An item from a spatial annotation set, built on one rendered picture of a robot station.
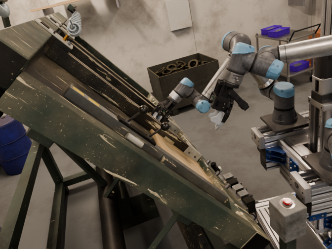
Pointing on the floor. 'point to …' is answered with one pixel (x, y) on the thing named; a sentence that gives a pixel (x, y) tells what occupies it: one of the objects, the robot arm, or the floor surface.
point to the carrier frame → (6, 235)
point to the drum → (13, 145)
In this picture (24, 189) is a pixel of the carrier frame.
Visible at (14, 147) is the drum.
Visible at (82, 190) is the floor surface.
